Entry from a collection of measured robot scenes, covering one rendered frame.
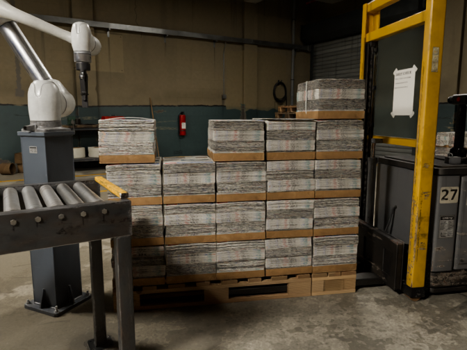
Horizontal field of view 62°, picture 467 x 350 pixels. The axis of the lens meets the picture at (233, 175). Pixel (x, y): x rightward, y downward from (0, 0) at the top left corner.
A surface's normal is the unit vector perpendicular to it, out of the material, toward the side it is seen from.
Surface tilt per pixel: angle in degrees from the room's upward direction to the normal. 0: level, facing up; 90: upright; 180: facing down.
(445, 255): 90
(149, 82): 90
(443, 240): 90
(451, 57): 90
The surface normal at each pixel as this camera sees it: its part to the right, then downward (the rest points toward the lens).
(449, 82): -0.86, 0.07
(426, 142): 0.18, 0.15
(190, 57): 0.51, 0.13
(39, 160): -0.42, 0.14
